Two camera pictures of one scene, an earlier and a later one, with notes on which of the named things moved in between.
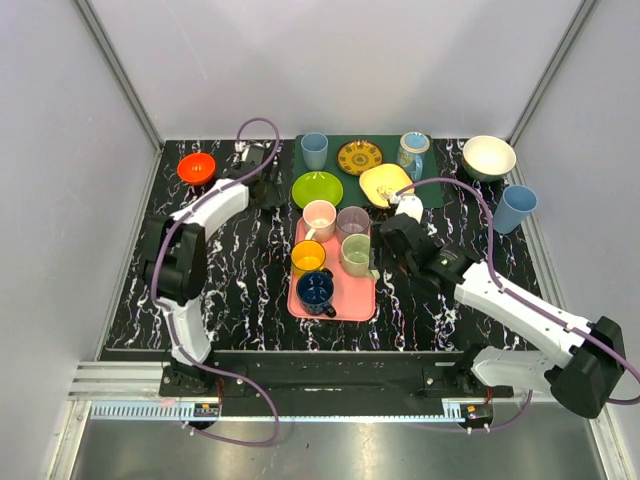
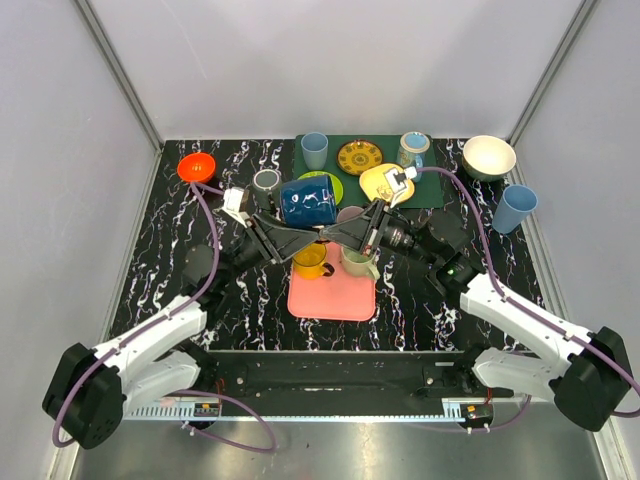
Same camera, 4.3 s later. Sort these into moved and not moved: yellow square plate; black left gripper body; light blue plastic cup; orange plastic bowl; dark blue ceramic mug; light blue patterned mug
Moved: dark blue ceramic mug; black left gripper body
Not moved: orange plastic bowl; light blue patterned mug; light blue plastic cup; yellow square plate
